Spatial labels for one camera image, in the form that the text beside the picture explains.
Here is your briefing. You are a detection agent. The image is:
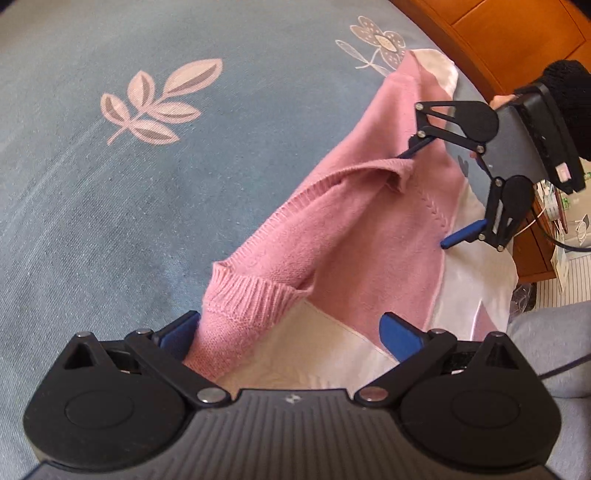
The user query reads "wooden headboard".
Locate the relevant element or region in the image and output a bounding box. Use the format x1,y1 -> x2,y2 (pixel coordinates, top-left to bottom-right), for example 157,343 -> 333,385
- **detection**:
392,0 -> 591,112

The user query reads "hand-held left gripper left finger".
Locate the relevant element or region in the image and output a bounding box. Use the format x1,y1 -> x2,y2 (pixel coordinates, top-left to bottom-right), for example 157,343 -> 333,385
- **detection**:
63,311 -> 230,409

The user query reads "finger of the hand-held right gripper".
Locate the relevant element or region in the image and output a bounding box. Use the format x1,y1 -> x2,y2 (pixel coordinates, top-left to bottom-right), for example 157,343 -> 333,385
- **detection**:
396,99 -> 485,160
441,178 -> 522,253

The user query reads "wooden nightstand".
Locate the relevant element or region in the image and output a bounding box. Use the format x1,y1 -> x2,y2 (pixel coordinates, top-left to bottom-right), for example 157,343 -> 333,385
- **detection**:
510,185 -> 561,283

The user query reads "person's right hand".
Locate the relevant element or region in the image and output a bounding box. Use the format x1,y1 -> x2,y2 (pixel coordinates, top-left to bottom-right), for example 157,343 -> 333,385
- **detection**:
491,93 -> 525,110

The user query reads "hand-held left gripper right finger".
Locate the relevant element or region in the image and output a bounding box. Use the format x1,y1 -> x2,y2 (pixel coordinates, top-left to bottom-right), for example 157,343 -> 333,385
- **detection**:
355,313 -> 532,409

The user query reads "person's right forearm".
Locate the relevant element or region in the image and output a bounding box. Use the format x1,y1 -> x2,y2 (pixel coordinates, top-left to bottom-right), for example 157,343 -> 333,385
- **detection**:
541,59 -> 591,160

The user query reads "person's grey clothing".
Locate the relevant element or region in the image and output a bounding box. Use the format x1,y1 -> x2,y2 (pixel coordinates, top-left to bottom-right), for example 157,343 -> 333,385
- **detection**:
505,302 -> 591,398

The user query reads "pink and white knit sweater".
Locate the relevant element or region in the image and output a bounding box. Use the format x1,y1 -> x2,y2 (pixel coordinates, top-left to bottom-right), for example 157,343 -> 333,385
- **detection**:
184,50 -> 518,393

